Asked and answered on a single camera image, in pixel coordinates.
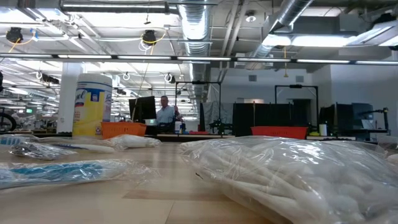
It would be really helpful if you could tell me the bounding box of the bagged blue white toothbrush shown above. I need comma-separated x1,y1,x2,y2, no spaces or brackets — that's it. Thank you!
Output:
0,133,125,154
0,158,156,191

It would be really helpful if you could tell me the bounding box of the black jointed stand arm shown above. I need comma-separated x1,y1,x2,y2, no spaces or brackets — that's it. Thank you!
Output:
357,107,391,135

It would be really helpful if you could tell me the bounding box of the grey cover sheet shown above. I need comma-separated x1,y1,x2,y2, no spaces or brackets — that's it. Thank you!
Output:
201,101,234,135

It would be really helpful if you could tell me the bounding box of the background table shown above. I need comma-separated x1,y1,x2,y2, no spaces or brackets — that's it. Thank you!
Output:
145,133,236,140

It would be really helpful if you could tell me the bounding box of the person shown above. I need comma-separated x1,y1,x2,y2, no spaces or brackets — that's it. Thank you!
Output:
155,95,183,134

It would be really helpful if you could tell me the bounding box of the black monitor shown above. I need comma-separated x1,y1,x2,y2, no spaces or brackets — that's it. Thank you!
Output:
128,95,157,124

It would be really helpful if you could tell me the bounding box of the black curtain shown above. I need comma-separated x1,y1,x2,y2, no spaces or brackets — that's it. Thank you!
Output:
232,102,312,137

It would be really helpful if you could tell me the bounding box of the orange plastic basket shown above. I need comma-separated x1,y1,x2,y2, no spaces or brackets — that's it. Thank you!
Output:
101,121,147,140

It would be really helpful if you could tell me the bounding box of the long led light bar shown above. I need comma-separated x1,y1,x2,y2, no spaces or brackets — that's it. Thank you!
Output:
0,52,398,65

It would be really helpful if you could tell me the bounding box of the red plastic basket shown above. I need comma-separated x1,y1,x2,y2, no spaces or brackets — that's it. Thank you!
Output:
250,126,309,140

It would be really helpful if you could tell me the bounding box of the Lysol wipes canister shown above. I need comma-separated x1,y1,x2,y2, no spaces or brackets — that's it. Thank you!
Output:
72,73,113,138

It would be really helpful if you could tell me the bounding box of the white pillar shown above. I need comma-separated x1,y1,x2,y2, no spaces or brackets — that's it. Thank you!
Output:
56,62,85,134

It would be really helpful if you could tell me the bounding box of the white ceiling light fixture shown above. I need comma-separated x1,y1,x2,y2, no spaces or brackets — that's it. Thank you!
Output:
262,32,356,49

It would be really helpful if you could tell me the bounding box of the black background equipment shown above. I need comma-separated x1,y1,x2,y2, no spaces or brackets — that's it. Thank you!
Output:
319,102,374,137

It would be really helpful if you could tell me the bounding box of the bagged silver nail clipper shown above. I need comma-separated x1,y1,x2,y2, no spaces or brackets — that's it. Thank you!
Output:
8,141,78,161

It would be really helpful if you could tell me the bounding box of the black background rig frame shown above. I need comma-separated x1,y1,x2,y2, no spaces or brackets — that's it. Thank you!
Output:
174,80,223,135
274,84,320,131

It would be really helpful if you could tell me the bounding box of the silver spiral ventilation duct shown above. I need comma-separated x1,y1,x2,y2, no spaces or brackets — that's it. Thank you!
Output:
245,0,315,71
177,0,215,100

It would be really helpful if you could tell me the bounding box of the black ceiling cable reel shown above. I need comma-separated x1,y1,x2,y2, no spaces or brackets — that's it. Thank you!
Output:
141,29,158,47
5,26,24,44

